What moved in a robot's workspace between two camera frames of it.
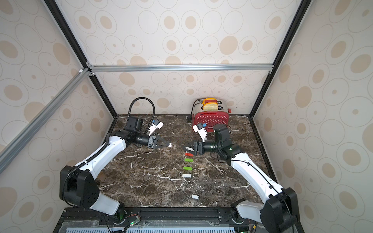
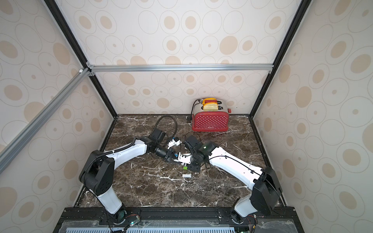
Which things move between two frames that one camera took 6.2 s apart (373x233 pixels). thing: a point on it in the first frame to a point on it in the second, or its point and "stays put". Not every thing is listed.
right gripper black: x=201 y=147 to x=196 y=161
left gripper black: x=150 y=141 to x=167 y=154
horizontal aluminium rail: x=256 y=67 stays put
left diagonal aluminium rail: x=42 y=118 stays put
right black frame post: x=301 y=10 stays put
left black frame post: x=57 y=12 stays put
